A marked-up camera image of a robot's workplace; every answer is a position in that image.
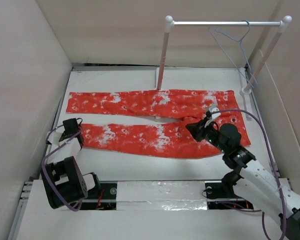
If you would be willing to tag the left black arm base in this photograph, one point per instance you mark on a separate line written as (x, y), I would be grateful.
(102, 195)

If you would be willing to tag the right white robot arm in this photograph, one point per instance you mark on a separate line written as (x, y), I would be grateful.
(249, 179)

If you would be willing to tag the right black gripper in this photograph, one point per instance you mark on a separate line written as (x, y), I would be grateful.
(197, 129)

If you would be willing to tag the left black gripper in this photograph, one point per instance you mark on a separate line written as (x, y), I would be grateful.
(63, 135)

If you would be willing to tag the red white patterned trousers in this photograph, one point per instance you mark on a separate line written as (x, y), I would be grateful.
(165, 140)

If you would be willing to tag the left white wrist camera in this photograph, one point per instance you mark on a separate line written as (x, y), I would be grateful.
(53, 137)

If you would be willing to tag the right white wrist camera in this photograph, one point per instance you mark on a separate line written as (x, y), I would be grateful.
(211, 113)

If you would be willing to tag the white clothes rack frame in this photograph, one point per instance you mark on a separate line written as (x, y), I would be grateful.
(246, 89)

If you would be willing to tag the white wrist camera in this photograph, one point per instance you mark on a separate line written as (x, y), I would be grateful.
(211, 113)
(53, 137)

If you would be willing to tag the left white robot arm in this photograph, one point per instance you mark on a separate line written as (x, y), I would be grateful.
(64, 183)

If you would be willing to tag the blue wire hanger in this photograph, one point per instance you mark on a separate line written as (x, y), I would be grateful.
(240, 42)

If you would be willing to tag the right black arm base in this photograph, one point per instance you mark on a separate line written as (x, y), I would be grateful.
(220, 195)

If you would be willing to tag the silver foil tape strip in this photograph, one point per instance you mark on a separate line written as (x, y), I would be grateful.
(161, 196)

